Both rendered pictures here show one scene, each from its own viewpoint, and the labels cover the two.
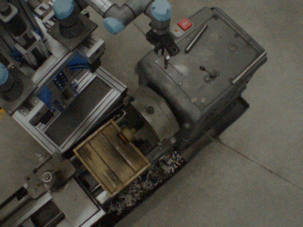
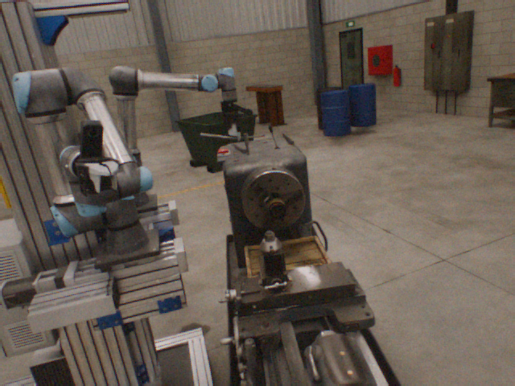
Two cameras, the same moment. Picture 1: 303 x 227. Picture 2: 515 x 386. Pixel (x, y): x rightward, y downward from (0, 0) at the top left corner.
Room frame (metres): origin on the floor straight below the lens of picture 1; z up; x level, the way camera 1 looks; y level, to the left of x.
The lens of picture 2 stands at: (-0.66, 1.51, 1.77)
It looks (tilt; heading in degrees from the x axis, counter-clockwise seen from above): 19 degrees down; 310
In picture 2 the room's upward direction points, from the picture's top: 8 degrees counter-clockwise
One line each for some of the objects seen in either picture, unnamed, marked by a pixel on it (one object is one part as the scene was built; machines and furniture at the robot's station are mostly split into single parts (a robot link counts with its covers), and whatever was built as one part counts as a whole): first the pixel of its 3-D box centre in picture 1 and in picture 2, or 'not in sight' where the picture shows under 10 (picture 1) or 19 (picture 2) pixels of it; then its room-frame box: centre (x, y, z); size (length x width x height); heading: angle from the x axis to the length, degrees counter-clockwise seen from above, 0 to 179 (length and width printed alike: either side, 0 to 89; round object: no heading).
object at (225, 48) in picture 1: (200, 71); (261, 180); (0.77, -0.26, 1.06); 0.59 x 0.48 x 0.39; 133
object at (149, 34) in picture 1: (158, 34); (230, 112); (0.72, -0.01, 1.52); 0.09 x 0.08 x 0.12; 44
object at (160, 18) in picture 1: (160, 13); (226, 80); (0.72, -0.02, 1.68); 0.09 x 0.08 x 0.11; 48
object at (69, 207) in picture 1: (64, 189); (292, 285); (0.09, 0.49, 0.95); 0.43 x 0.17 x 0.05; 43
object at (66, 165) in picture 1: (59, 177); (273, 273); (0.15, 0.50, 0.99); 0.20 x 0.10 x 0.05; 133
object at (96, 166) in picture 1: (111, 157); (286, 258); (0.29, 0.23, 0.89); 0.36 x 0.30 x 0.04; 43
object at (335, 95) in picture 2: not in sight; (335, 112); (3.25, -6.06, 0.44); 0.59 x 0.59 x 0.88
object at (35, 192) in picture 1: (62, 197); (300, 305); (0.05, 0.51, 0.90); 0.47 x 0.30 x 0.06; 43
